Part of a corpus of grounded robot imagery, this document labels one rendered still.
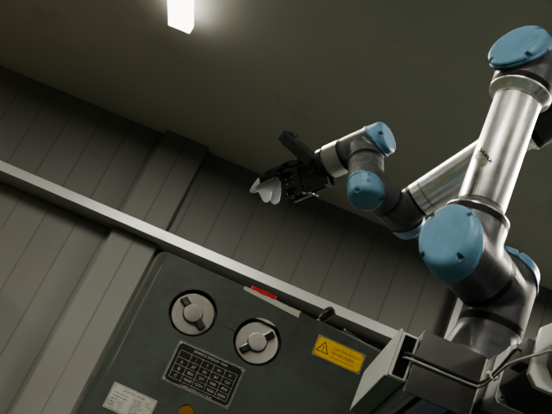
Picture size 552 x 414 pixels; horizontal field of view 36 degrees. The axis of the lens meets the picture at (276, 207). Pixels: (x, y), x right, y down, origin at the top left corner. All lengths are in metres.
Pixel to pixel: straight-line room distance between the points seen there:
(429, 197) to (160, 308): 0.61
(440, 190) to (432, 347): 0.67
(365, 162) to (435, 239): 0.35
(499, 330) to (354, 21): 2.67
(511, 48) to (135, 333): 0.94
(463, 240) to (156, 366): 0.72
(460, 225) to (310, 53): 2.95
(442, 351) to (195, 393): 0.74
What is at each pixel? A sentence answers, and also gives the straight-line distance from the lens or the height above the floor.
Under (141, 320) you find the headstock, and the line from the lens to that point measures 1.80.
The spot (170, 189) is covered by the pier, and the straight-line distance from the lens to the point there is 5.47.
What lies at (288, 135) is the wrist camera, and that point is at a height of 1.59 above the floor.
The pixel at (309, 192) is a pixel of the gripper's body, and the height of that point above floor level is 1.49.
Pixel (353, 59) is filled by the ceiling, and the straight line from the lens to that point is 4.20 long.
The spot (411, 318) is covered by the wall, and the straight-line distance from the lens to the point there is 5.43.
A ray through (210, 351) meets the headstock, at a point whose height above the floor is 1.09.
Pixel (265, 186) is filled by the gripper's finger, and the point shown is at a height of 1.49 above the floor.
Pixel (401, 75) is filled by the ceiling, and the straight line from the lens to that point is 4.18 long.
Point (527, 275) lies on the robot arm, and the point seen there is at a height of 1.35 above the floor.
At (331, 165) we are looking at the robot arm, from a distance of 1.81.
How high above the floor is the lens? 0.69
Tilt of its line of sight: 24 degrees up
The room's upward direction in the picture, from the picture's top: 25 degrees clockwise
